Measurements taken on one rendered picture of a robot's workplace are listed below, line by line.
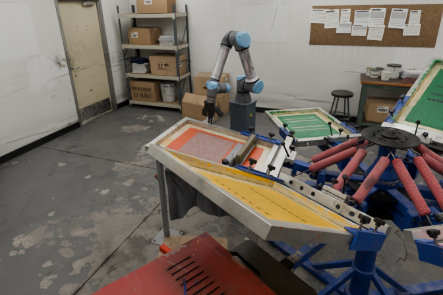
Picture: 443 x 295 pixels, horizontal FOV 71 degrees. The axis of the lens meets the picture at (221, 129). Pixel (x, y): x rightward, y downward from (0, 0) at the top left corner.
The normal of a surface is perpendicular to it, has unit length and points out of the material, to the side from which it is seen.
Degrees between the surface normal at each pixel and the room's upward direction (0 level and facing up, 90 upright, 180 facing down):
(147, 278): 0
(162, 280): 0
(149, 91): 90
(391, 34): 90
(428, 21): 90
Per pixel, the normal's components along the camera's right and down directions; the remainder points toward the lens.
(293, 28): -0.37, 0.36
